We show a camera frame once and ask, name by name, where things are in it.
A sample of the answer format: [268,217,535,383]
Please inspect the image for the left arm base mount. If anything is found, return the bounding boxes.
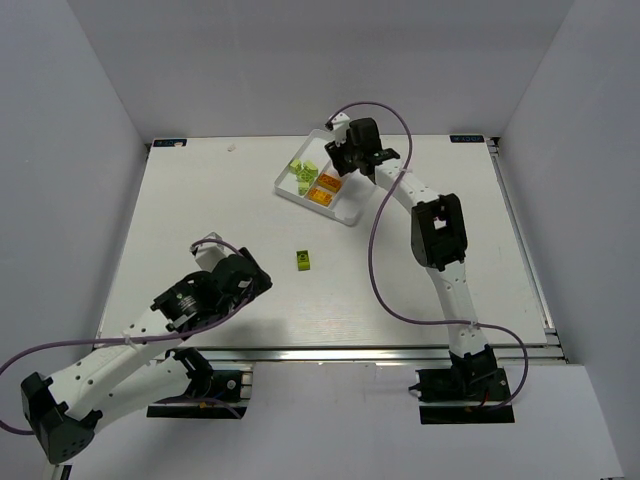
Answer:
[146,348,253,420]

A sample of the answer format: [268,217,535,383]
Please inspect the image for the left blue table label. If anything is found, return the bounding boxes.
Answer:
[152,138,187,148]

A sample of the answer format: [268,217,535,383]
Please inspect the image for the orange lego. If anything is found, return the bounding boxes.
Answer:
[317,174,342,193]
[307,187,334,207]

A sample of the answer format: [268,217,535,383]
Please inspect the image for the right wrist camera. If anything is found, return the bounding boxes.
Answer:
[325,112,351,146]

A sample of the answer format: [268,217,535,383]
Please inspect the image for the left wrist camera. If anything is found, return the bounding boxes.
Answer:
[189,232,229,272]

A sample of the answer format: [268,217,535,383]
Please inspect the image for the right blue table label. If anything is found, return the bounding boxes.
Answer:
[449,134,485,143]

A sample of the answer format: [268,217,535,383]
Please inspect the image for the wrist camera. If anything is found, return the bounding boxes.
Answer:
[189,232,229,272]
[325,112,351,146]

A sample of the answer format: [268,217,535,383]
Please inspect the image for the blue table label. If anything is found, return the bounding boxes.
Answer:
[449,134,485,143]
[152,138,187,148]

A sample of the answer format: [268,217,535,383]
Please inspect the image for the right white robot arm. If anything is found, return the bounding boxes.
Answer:
[325,113,497,399]

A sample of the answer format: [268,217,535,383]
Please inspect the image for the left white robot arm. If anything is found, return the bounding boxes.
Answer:
[21,247,272,464]

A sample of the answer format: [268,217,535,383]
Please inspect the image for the pale green lego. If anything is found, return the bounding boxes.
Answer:
[298,182,310,196]

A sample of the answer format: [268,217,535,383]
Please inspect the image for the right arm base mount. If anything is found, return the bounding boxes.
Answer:
[408,368,515,425]

